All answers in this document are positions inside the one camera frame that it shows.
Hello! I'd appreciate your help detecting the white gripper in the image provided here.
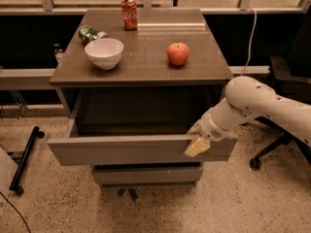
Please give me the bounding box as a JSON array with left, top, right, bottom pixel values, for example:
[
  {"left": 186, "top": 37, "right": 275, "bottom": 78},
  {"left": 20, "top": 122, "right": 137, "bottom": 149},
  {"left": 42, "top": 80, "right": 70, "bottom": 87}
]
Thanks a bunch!
[{"left": 185, "top": 109, "right": 237, "bottom": 157}]

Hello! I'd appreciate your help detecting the grey top drawer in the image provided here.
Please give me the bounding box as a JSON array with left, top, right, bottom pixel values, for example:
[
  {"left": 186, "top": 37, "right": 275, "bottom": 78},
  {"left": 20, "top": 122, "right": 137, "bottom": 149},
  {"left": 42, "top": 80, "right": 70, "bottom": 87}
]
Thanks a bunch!
[{"left": 48, "top": 88, "right": 237, "bottom": 165}]

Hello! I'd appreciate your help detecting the grey drawer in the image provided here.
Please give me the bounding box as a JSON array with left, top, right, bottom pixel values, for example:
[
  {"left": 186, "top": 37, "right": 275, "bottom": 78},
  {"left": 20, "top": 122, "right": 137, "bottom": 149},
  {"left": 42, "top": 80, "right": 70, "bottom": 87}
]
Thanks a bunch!
[
  {"left": 48, "top": 88, "right": 237, "bottom": 165},
  {"left": 92, "top": 166, "right": 203, "bottom": 186}
]

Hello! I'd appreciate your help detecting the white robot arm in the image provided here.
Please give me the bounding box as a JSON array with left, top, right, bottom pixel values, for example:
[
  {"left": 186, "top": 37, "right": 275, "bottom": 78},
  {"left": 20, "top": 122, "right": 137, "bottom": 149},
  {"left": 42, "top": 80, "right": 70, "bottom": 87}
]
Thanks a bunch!
[{"left": 185, "top": 76, "right": 311, "bottom": 157}]

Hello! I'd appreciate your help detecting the grey bottom drawer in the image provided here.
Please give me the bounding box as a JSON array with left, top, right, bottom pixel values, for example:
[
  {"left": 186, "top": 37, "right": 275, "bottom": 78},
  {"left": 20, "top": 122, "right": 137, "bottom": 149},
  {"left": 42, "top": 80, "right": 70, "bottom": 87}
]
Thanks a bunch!
[{"left": 92, "top": 166, "right": 203, "bottom": 186}]

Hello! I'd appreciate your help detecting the red apple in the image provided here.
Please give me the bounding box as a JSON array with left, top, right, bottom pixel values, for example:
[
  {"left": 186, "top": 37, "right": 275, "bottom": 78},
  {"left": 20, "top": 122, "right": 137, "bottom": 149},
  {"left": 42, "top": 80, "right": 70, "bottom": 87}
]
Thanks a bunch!
[{"left": 166, "top": 43, "right": 190, "bottom": 66}]

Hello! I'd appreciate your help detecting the black office chair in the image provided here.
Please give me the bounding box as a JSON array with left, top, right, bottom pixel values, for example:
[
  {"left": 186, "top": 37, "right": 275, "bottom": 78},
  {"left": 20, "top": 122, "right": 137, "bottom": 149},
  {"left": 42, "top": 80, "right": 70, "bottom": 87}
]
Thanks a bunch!
[{"left": 249, "top": 3, "right": 311, "bottom": 171}]

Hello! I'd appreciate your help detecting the white ceramic bowl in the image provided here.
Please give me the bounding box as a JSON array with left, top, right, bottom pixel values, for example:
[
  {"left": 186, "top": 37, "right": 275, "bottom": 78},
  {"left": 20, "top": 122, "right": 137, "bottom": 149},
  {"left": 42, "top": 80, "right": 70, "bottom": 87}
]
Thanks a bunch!
[{"left": 85, "top": 38, "right": 123, "bottom": 70}]

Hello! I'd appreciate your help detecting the red soda can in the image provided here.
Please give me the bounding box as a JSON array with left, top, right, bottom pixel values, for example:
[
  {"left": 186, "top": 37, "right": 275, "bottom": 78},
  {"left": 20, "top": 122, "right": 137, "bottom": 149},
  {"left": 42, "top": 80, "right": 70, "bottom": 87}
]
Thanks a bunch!
[{"left": 121, "top": 0, "right": 138, "bottom": 30}]

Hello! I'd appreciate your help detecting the green crushed soda can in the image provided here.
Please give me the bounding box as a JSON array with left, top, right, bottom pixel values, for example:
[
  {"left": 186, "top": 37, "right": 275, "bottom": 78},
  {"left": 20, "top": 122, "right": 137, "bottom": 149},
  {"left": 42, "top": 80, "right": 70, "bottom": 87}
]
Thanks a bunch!
[{"left": 78, "top": 24, "right": 108, "bottom": 44}]

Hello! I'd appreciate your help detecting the black wheeled stand base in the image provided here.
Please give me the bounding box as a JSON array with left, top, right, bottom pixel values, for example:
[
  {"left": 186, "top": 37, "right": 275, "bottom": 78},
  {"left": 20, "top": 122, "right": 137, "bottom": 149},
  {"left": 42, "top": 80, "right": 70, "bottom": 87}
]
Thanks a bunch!
[{"left": 9, "top": 126, "right": 45, "bottom": 195}]

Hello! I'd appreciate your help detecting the white cable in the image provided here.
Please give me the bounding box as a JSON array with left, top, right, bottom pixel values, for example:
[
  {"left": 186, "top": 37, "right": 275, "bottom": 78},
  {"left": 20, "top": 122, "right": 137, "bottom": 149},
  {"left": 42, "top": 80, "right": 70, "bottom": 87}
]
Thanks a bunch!
[{"left": 241, "top": 7, "right": 258, "bottom": 77}]

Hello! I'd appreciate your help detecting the black floor cable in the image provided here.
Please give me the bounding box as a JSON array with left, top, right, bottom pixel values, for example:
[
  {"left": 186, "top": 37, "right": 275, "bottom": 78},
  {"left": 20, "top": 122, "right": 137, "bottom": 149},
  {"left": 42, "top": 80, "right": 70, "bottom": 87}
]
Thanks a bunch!
[{"left": 0, "top": 190, "right": 32, "bottom": 233}]

